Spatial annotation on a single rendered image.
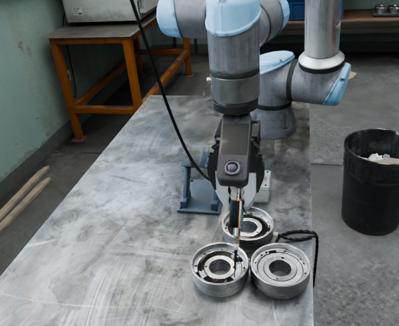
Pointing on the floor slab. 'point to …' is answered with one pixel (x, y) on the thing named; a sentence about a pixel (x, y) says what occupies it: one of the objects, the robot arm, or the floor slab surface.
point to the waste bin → (376, 179)
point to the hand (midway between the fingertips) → (237, 207)
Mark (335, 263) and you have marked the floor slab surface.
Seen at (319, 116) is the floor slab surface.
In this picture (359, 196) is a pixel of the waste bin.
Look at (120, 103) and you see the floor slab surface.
